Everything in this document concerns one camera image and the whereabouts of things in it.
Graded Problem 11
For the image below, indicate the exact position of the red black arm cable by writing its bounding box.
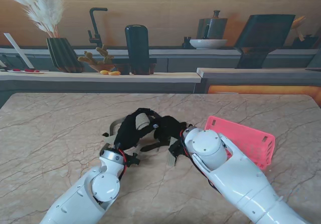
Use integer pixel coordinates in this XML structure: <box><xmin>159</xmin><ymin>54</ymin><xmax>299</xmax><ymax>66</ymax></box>
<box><xmin>117</xmin><ymin>148</ymin><xmax>128</xmax><ymax>182</ymax></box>
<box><xmin>179</xmin><ymin>130</ymin><xmax>191</xmax><ymax>159</ymax></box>

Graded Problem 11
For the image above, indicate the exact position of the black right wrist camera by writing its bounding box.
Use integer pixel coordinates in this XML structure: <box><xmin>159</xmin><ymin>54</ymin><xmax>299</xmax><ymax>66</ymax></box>
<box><xmin>168</xmin><ymin>140</ymin><xmax>187</xmax><ymax>159</ymax></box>

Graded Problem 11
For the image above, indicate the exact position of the dark ribbed vase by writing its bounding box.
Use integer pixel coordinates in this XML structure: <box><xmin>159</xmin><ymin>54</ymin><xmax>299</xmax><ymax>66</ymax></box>
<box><xmin>46</xmin><ymin>37</ymin><xmax>85</xmax><ymax>73</ymax></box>

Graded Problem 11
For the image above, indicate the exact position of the red black right arm cable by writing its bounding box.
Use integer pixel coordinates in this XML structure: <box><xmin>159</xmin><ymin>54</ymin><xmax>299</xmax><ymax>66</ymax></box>
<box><xmin>179</xmin><ymin>130</ymin><xmax>191</xmax><ymax>159</ymax></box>

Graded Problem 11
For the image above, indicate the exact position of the red black left arm cable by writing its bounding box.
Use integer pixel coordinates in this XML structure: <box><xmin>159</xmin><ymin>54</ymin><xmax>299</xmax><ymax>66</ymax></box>
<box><xmin>117</xmin><ymin>148</ymin><xmax>128</xmax><ymax>182</ymax></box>

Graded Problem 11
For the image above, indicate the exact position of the pink plastic storage basket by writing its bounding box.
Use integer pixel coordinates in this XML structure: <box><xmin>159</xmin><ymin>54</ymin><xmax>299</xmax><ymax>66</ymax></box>
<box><xmin>204</xmin><ymin>116</ymin><xmax>276</xmax><ymax>171</ymax></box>

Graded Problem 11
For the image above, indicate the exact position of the grey kitchen counter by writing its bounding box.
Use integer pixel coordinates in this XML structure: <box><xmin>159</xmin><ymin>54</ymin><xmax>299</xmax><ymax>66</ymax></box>
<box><xmin>0</xmin><ymin>44</ymin><xmax>321</xmax><ymax>101</ymax></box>

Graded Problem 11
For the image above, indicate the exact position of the white leaning board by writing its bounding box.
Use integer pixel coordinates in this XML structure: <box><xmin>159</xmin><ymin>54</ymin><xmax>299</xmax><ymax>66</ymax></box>
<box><xmin>4</xmin><ymin>33</ymin><xmax>35</xmax><ymax>69</ymax></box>

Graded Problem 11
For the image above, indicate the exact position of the white ceramic bowl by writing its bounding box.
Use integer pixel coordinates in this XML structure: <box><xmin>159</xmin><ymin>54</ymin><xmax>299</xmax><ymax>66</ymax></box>
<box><xmin>189</xmin><ymin>39</ymin><xmax>228</xmax><ymax>50</ymax></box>

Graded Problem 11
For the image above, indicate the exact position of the black kitchen faucet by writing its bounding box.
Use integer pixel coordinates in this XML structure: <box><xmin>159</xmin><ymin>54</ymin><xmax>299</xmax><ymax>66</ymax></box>
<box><xmin>87</xmin><ymin>7</ymin><xmax>108</xmax><ymax>48</ymax></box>

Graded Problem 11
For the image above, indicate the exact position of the dark blue rounded container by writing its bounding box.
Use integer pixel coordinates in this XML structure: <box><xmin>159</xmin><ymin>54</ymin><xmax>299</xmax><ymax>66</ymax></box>
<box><xmin>124</xmin><ymin>24</ymin><xmax>150</xmax><ymax>71</ymax></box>

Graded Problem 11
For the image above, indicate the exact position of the small black holder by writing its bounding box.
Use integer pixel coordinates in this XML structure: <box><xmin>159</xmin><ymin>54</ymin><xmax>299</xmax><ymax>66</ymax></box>
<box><xmin>182</xmin><ymin>36</ymin><xmax>196</xmax><ymax>49</ymax></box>

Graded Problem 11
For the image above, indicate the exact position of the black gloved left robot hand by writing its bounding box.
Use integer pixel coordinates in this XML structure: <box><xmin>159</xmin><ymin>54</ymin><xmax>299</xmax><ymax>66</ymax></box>
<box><xmin>114</xmin><ymin>107</ymin><xmax>162</xmax><ymax>151</ymax></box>

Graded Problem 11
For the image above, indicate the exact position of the yellow kitchen utensil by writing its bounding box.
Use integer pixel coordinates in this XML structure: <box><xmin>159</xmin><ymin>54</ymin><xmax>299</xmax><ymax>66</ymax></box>
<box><xmin>290</xmin><ymin>15</ymin><xmax>307</xmax><ymax>41</ymax></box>

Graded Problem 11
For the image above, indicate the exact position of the grey lidded jar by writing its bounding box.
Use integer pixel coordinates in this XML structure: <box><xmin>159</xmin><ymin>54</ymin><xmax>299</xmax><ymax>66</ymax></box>
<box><xmin>196</xmin><ymin>10</ymin><xmax>229</xmax><ymax>40</ymax></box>

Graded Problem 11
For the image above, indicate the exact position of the beige woven belt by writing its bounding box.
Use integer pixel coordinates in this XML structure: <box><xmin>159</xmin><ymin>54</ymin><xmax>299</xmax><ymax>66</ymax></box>
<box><xmin>109</xmin><ymin>120</ymin><xmax>178</xmax><ymax>167</ymax></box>
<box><xmin>101</xmin><ymin>113</ymin><xmax>151</xmax><ymax>144</ymax></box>

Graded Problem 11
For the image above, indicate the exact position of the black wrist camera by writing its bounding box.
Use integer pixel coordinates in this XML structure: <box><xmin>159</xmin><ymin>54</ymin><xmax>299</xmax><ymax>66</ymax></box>
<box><xmin>168</xmin><ymin>140</ymin><xmax>187</xmax><ymax>159</ymax></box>
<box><xmin>125</xmin><ymin>152</ymin><xmax>141</xmax><ymax>166</ymax></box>

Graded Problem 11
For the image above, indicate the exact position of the white pampas grass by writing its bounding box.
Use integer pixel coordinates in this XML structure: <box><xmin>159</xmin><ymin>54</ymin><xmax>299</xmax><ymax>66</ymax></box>
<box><xmin>0</xmin><ymin>0</ymin><xmax>65</xmax><ymax>38</ymax></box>

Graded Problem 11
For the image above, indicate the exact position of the plate with red slices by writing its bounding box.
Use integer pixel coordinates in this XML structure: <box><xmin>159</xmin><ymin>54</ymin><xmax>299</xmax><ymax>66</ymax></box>
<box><xmin>7</xmin><ymin>68</ymin><xmax>45</xmax><ymax>74</ymax></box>

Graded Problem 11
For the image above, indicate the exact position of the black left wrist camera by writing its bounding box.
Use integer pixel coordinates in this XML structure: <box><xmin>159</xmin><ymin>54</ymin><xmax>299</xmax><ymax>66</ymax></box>
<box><xmin>125</xmin><ymin>152</ymin><xmax>141</xmax><ymax>166</ymax></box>

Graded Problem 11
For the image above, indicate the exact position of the dark brown woven belt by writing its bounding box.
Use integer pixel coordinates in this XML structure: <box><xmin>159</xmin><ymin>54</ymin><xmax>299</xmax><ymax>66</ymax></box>
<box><xmin>136</xmin><ymin>142</ymin><xmax>171</xmax><ymax>153</ymax></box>

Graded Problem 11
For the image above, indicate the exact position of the dark angled range hood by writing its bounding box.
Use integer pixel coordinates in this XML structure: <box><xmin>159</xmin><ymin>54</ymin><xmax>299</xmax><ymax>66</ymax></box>
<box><xmin>234</xmin><ymin>14</ymin><xmax>296</xmax><ymax>69</ymax></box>

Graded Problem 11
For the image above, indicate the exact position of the yellow brown cactus plant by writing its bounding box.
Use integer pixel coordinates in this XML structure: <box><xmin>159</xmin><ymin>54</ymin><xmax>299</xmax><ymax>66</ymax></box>
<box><xmin>77</xmin><ymin>44</ymin><xmax>116</xmax><ymax>73</ymax></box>

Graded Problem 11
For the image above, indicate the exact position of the dark utensil holder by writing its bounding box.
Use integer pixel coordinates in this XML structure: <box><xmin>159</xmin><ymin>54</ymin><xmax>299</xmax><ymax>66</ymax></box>
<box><xmin>292</xmin><ymin>34</ymin><xmax>319</xmax><ymax>49</ymax></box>

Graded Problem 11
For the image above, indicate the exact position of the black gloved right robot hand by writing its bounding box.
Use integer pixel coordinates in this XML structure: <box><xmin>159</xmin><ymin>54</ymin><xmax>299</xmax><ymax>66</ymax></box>
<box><xmin>153</xmin><ymin>116</ymin><xmax>188</xmax><ymax>147</ymax></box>

